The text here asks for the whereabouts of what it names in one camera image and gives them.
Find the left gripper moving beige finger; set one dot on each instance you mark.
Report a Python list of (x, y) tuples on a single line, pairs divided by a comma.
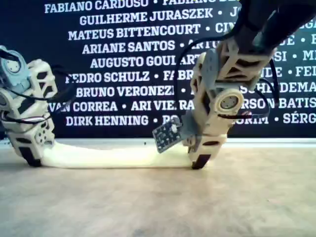
[(47, 140)]

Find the right gripper beige lattice body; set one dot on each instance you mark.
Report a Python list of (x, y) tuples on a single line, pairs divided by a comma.
[(222, 69)]

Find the right gripper moving beige finger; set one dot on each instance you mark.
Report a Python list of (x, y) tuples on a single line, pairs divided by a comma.
[(219, 128)]

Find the left gripper beige lattice body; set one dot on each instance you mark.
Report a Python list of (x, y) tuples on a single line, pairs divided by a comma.
[(24, 111)]

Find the right gripper fixed beige finger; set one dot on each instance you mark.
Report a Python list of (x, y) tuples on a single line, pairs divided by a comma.
[(193, 146)]

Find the left gripper fixed beige finger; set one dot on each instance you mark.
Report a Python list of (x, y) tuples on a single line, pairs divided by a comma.
[(27, 148)]

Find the cream white terry cloth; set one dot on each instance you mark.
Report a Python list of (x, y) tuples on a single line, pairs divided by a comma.
[(111, 155)]

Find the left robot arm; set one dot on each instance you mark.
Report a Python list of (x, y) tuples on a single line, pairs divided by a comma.
[(12, 69)]

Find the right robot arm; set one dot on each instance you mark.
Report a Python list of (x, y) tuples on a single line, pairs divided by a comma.
[(271, 19)]

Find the black banner with white names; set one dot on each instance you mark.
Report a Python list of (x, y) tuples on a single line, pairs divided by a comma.
[(123, 24)]

